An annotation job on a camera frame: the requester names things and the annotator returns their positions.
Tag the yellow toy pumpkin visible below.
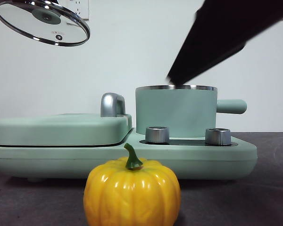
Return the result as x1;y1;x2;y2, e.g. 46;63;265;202
83;143;182;226

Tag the glass lid with green knob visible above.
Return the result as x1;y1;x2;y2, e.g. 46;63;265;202
0;0;91;47

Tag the silver control knob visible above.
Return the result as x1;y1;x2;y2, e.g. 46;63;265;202
145;126;170;144
204;128;232;145

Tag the green breakfast machine base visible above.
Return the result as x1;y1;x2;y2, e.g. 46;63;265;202
0;128;258;183

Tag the green griddle cover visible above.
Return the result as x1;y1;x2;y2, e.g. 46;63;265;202
0;113;133;147

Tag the green pot with side handle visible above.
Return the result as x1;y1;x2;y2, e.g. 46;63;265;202
135;85;248;139

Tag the silver griddle cover handle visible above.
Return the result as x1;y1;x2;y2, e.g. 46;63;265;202
100;92;126;118

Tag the white wall socket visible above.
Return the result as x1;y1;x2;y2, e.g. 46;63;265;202
68;0;90;20

